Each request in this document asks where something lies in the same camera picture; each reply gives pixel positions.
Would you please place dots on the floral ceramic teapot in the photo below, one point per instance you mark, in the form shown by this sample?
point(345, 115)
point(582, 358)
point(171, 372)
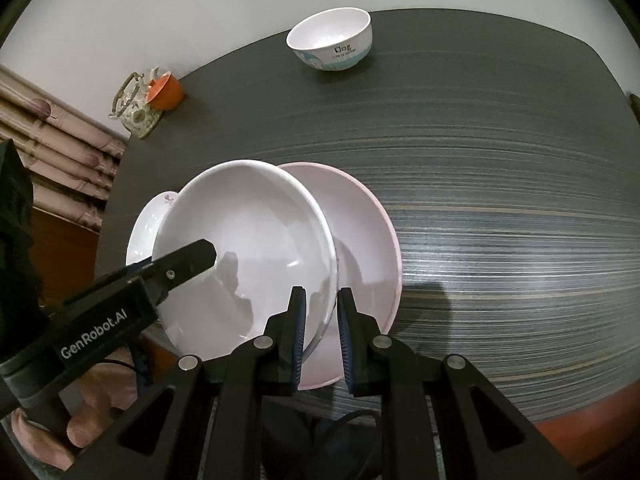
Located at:
point(137, 115)

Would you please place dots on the person's left hand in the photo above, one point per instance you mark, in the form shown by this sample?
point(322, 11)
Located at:
point(92, 427)

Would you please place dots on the orange cup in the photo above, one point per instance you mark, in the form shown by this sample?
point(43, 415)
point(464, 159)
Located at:
point(167, 92)

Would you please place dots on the white plate with pink flowers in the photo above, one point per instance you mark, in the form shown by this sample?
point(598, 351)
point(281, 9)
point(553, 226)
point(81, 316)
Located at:
point(142, 230)

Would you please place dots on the small plain white bowl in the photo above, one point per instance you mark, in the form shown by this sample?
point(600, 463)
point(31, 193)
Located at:
point(250, 230)

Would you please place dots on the large pink bowl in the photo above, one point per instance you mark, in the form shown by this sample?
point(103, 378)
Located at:
point(365, 260)

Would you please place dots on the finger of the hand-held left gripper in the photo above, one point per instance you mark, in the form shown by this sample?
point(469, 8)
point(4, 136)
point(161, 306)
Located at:
point(185, 261)

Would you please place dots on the white bowl with blue print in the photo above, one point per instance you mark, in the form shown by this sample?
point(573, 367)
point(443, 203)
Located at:
point(330, 35)

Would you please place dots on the brown wooden cabinet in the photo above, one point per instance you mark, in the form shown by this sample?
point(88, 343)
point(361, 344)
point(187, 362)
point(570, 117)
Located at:
point(70, 255)

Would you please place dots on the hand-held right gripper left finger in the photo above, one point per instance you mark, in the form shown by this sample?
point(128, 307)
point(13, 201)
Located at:
point(300, 332)

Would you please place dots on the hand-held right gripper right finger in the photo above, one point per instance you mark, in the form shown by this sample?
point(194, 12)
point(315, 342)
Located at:
point(344, 342)

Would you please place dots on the striped beige curtain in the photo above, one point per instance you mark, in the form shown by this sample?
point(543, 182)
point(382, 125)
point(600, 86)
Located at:
point(60, 150)

